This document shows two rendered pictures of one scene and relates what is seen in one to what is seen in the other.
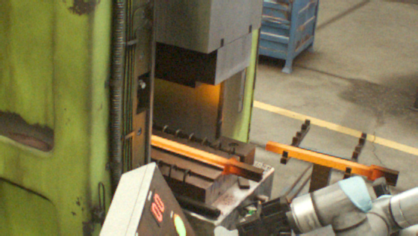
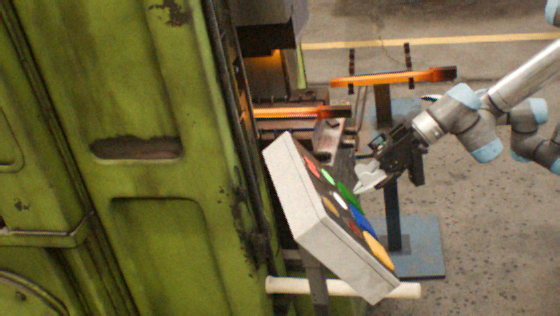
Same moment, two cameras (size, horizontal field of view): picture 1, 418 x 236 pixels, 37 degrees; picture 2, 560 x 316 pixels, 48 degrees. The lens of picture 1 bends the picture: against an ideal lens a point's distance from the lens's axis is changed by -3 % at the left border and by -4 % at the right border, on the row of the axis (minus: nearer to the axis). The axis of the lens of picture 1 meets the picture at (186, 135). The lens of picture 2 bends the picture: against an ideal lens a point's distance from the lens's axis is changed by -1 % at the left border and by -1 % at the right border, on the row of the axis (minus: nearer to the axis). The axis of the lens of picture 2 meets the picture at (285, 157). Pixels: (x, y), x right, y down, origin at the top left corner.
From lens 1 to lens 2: 0.34 m
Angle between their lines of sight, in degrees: 12
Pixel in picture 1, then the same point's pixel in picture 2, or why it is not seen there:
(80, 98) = (201, 99)
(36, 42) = (132, 64)
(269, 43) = not seen: outside the picture
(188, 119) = (256, 84)
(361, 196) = (472, 98)
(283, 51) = not seen: outside the picture
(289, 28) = not seen: outside the picture
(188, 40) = (266, 16)
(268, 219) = (399, 143)
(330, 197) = (446, 108)
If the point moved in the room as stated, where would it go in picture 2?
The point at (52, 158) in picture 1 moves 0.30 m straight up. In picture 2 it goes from (185, 161) to (153, 53)
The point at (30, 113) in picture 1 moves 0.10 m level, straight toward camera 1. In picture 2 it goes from (144, 129) to (158, 144)
